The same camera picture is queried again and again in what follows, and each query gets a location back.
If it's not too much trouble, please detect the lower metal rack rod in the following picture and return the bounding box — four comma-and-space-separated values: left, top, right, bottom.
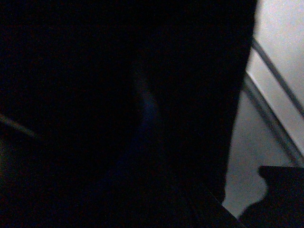
243, 74, 304, 167

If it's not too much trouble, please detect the metal rack rod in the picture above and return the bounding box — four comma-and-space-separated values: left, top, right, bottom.
251, 38, 304, 115
243, 74, 304, 167

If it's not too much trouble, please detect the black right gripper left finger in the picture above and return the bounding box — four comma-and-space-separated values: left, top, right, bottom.
133, 180, 243, 228

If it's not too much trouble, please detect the upper metal rack rod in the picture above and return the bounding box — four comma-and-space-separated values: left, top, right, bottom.
251, 38, 304, 115

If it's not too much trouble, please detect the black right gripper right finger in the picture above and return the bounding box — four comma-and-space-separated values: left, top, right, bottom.
239, 166, 304, 228

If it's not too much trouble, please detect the black printed t-shirt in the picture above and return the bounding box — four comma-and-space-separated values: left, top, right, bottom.
0, 0, 257, 228

